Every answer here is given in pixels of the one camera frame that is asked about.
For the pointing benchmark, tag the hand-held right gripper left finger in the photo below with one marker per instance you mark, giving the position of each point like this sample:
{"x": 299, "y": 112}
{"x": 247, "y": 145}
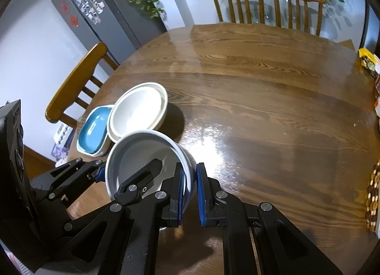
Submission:
{"x": 179, "y": 194}

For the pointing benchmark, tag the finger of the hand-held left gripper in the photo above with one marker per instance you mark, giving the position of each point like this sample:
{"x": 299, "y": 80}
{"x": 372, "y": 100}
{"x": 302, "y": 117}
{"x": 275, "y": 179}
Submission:
{"x": 139, "y": 180}
{"x": 99, "y": 174}

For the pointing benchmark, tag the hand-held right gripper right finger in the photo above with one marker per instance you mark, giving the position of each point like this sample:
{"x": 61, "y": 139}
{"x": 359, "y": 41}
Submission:
{"x": 202, "y": 194}

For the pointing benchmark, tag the small straight-sided white bowl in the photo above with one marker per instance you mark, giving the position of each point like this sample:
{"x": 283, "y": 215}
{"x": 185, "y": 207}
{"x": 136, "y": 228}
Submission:
{"x": 139, "y": 156}

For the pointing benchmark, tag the large white bowl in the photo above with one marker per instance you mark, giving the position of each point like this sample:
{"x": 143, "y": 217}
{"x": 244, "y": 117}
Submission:
{"x": 165, "y": 102}

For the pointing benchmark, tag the pile of cardboard boxes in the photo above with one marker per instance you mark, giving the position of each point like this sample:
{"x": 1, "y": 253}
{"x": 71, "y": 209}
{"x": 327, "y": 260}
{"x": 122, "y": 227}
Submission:
{"x": 61, "y": 144}

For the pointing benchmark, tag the diamond red paper decoration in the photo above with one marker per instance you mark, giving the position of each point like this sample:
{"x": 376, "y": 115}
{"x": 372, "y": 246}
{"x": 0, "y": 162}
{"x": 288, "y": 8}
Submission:
{"x": 74, "y": 21}

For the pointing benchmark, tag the grey refrigerator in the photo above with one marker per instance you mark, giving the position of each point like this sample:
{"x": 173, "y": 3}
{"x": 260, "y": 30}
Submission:
{"x": 118, "y": 19}

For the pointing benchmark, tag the wooden bead trivet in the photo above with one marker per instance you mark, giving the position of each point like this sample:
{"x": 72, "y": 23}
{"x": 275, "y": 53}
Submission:
{"x": 372, "y": 197}

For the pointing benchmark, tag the round red paper decoration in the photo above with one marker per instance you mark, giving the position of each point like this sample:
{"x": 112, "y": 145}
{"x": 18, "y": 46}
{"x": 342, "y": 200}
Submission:
{"x": 63, "y": 6}

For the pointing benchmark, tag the yellow snack bag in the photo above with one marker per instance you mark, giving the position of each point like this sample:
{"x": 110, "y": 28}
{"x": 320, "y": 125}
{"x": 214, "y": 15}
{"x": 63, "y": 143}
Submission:
{"x": 365, "y": 55}

